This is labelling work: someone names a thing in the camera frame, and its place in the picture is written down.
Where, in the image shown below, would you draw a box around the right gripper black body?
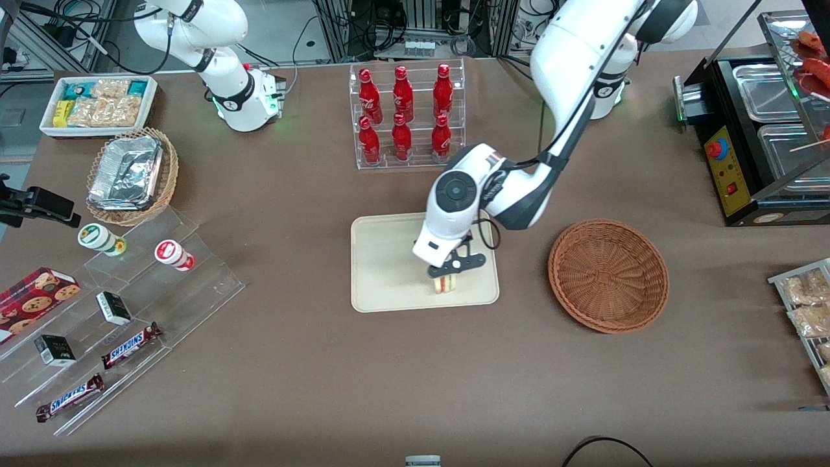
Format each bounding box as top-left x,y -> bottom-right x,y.
0,173 -> 32,229

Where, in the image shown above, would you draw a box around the beige plastic tray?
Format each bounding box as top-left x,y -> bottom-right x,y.
351,208 -> 501,313

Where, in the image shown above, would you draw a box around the oval brown wicker basket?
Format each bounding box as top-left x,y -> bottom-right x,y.
86,127 -> 180,228

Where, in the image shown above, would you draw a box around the round brown wicker basket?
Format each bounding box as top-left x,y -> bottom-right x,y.
548,219 -> 670,335

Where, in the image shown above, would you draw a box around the tray of packaged snacks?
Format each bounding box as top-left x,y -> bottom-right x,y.
768,257 -> 830,398

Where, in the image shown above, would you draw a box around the green lid yogurt cup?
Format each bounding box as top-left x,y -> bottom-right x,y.
77,222 -> 128,258

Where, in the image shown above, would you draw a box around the white rectangular snack bin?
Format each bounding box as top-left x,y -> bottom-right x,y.
39,75 -> 159,139

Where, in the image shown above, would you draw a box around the silver foil container stack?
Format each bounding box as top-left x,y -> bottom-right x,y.
87,135 -> 165,212

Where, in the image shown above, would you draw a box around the red chocolate cookie box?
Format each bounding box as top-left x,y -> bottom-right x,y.
0,267 -> 82,345

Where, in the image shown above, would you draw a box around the clear cracker bag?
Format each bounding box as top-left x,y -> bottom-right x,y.
67,96 -> 142,128
89,78 -> 132,99

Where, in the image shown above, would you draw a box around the small black carton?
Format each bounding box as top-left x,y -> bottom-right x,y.
33,334 -> 77,368
95,291 -> 133,327

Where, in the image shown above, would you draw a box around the red cola bottle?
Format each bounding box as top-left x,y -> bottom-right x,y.
431,114 -> 453,163
358,116 -> 382,165
358,68 -> 384,125
391,112 -> 414,162
433,63 -> 455,119
392,65 -> 415,123

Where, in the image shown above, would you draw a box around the red lid yogurt cup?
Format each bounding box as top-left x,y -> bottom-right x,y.
154,239 -> 196,272

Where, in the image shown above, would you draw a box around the clear acrylic bottle rack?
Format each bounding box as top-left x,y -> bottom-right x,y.
349,58 -> 467,171

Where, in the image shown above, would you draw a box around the brown Snickers bar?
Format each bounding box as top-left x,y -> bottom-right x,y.
35,372 -> 106,424
101,322 -> 163,371

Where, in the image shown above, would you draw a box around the clear acrylic stepped display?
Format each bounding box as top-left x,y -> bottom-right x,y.
0,206 -> 246,437

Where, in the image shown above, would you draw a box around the aluminium equipment rack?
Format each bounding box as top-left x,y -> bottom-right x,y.
310,0 -> 521,63

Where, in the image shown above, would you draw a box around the black hot dog roller machine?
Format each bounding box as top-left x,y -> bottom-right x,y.
671,0 -> 830,228

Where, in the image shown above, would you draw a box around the stainless steel pan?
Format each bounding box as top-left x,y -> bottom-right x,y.
731,62 -> 803,123
757,123 -> 830,197

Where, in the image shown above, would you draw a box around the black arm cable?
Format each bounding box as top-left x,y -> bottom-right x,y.
475,0 -> 649,253

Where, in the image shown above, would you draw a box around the aluminium frame with cables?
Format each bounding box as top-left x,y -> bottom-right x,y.
0,0 -> 119,82

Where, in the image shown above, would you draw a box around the black cable loop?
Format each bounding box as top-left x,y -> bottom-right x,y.
560,436 -> 654,467

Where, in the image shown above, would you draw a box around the black base cable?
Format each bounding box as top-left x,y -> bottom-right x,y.
284,13 -> 320,99

